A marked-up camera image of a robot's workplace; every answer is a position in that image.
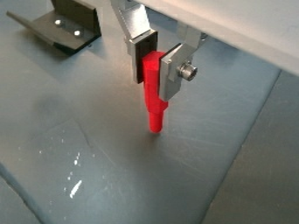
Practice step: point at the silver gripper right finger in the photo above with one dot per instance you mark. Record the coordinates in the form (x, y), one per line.
(176, 66)

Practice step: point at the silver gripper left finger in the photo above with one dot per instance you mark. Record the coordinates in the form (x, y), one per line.
(140, 36)

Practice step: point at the red stepped peg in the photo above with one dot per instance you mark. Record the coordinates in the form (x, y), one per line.
(154, 105)

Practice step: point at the black angle bracket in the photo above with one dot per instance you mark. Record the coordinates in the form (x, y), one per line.
(68, 28)

